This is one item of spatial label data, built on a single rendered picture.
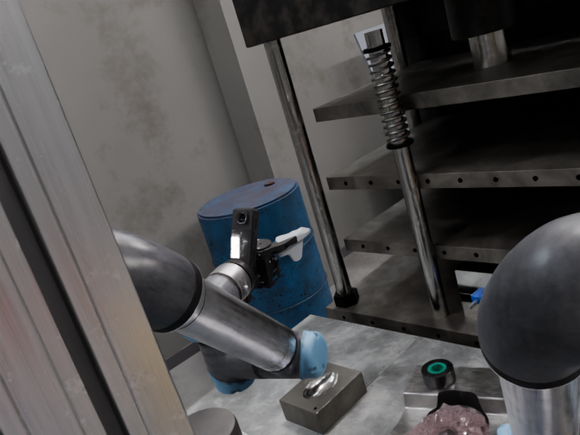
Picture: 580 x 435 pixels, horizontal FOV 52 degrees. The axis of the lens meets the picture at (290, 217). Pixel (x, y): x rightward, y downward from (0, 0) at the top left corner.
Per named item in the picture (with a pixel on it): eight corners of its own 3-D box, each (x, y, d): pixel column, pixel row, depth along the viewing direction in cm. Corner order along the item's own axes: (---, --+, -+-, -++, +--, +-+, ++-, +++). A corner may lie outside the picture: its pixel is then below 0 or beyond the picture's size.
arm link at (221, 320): (141, 198, 63) (333, 325, 101) (67, 211, 68) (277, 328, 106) (117, 304, 58) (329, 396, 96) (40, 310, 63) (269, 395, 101)
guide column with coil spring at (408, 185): (463, 401, 210) (374, 31, 173) (450, 398, 214) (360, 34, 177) (471, 393, 214) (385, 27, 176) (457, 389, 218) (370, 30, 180)
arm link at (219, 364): (262, 398, 99) (242, 341, 95) (207, 397, 104) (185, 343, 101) (281, 369, 105) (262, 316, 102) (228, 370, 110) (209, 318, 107)
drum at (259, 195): (303, 300, 432) (262, 173, 403) (361, 322, 377) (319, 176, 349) (226, 345, 401) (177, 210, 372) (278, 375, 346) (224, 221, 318)
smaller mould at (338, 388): (323, 435, 161) (316, 413, 159) (285, 419, 172) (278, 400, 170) (367, 391, 173) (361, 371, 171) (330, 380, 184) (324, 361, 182)
